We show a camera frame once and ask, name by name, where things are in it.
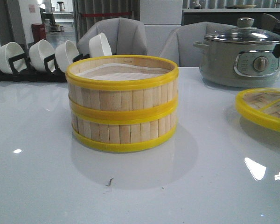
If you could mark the white ceramic bowl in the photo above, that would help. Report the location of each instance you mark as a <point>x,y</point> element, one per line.
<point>7,51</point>
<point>65,53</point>
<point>38,52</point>
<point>99,46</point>

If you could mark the dark cabinet counter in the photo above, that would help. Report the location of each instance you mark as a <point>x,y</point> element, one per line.
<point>226,16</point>

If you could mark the bamboo steamer basket yellow rims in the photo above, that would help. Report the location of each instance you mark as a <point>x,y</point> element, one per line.
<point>124,138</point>

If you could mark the grey upholstered chair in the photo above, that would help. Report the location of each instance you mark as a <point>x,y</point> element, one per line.
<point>125,36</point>
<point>179,47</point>

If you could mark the green electric cooking pot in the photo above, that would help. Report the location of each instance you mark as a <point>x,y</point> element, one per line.
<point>239,65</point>

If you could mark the red box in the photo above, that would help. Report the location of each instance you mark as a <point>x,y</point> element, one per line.
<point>38,31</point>

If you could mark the black dish rack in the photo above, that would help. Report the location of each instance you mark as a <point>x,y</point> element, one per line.
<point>52,72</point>

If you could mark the grey upholstered chair right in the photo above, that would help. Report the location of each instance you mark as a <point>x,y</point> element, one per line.
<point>179,47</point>

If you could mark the yellow woven bamboo steamer lid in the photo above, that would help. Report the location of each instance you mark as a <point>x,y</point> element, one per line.
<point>260,106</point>

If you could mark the glass pot lid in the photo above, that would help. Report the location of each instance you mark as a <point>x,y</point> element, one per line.
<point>244,33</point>

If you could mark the grey upholstered chair left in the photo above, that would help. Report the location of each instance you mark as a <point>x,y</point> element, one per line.
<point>125,36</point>

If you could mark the white refrigerator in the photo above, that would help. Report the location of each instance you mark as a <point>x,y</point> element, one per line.
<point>159,17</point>

